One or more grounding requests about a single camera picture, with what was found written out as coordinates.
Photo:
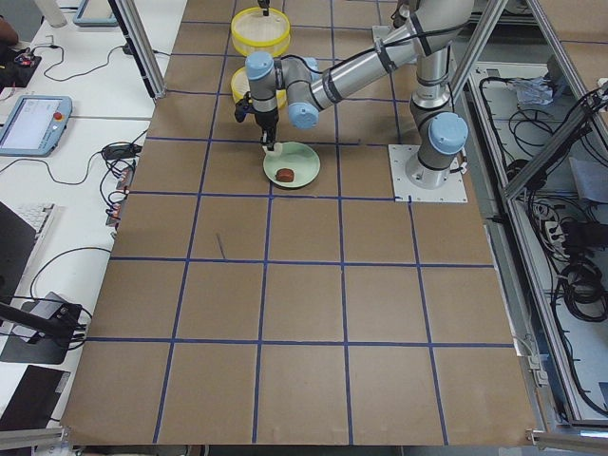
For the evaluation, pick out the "brown steamed bun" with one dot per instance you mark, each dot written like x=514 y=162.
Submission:
x=285 y=175

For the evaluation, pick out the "aluminium frame post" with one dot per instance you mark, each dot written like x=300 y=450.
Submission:
x=131 y=25

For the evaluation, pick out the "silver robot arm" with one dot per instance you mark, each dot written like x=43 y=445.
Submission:
x=424 y=36

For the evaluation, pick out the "yellow steamer layer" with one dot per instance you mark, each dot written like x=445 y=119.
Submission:
x=240 y=85
x=253 y=31

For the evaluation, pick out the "white steamed bun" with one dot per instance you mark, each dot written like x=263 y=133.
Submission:
x=273 y=150

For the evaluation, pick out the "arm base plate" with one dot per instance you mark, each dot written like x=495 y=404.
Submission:
x=412 y=182

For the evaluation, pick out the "black power adapter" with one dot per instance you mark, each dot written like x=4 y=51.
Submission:
x=121 y=151

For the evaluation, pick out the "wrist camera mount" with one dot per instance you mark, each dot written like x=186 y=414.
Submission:
x=243 y=107

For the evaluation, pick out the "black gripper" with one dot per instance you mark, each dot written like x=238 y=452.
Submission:
x=265 y=120

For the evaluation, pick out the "light green plate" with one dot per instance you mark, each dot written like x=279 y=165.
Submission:
x=297 y=156

